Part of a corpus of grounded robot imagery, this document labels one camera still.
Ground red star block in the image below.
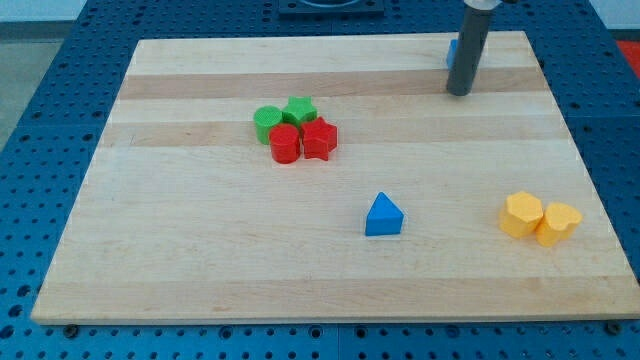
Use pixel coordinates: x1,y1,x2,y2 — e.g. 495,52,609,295
301,117,338,161

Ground red cylinder block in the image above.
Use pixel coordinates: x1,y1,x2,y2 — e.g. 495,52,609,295
269,123,300,164

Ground green star block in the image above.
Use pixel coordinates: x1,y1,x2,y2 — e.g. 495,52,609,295
282,96,318,128

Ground blue triangle block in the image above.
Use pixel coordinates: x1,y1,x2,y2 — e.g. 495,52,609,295
365,192,404,236

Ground green cylinder block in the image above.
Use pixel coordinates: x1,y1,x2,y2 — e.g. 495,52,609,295
253,105,283,145

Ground wooden board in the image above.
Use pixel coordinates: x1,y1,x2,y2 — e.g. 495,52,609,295
31,31,639,325

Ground blue cube block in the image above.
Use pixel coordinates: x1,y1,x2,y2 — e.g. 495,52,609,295
446,39,458,70

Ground yellow hexagon block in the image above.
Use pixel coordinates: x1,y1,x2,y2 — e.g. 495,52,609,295
498,191,543,238

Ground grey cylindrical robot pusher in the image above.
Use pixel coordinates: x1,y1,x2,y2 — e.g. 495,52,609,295
446,0,502,96

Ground yellow heart block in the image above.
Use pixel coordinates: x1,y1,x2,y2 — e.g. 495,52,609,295
535,202,583,247

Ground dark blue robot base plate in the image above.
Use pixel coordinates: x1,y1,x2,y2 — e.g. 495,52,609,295
277,0,385,17

